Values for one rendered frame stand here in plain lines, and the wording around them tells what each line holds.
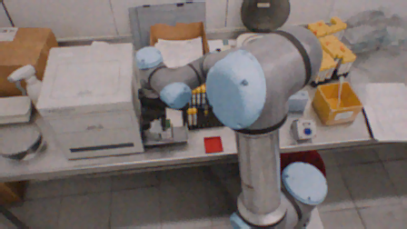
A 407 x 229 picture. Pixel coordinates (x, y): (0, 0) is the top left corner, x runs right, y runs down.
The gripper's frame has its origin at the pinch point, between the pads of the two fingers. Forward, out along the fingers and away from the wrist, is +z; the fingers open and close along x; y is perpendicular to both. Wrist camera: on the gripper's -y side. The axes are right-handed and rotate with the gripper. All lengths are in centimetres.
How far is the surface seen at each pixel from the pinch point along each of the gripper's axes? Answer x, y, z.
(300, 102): -7, -53, 1
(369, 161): -26, -132, 96
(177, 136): 1.4, -4.0, 4.6
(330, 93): -13, -69, 4
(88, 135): 4.4, 25.5, -5.3
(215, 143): 3.4, -18.3, 8.4
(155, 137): 0.8, 4.1, 4.7
